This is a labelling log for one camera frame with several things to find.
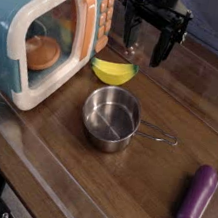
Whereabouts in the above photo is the purple toy eggplant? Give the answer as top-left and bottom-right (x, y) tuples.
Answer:
(176, 165), (218, 218)

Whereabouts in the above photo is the blue toy microwave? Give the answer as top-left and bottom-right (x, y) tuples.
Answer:
(0, 0), (115, 111)

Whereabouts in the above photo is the silver pot with handle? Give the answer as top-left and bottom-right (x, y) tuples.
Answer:
(82, 86), (178, 153)

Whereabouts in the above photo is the yellow toy banana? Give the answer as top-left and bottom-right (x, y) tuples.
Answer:
(91, 58), (139, 86)

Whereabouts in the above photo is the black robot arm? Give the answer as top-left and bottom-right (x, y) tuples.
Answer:
(123, 0), (193, 67)

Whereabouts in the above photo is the orange microwave turntable plate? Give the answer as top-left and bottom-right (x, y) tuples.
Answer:
(25, 35), (61, 71)

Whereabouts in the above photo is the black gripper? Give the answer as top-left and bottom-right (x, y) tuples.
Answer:
(123, 0), (193, 67)

